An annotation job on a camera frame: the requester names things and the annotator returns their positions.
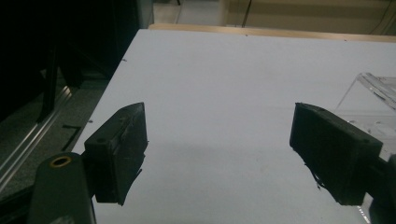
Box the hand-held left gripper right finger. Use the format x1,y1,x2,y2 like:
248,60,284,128
289,102,384,207

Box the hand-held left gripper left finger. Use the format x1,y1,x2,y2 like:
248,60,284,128
83,102,149,207

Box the clear acrylic tube rack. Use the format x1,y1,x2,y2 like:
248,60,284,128
334,72,396,157

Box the black metal stand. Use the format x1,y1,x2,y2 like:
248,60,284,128
35,46,60,124

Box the beige wooden furniture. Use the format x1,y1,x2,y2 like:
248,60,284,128
218,0,396,36

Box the grey cabinet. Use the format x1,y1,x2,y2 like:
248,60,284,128
136,0,155,29

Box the metal floor rail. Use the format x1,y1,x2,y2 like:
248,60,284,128
0,85,74,194

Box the thin dark cable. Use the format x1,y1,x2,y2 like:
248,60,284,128
368,0,396,35

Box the black hanging cable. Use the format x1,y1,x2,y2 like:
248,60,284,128
241,0,253,28

